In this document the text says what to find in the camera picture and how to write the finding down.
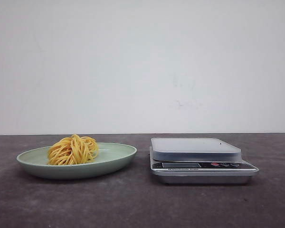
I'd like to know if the silver digital kitchen scale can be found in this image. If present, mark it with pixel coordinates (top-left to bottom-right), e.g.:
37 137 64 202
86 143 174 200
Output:
150 138 259 184

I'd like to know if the pale green oval plate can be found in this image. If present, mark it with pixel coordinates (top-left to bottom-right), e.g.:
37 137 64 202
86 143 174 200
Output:
16 142 137 180

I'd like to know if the yellow vermicelli noodle bundle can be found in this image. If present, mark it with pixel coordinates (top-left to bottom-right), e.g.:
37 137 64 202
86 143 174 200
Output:
47 134 99 166

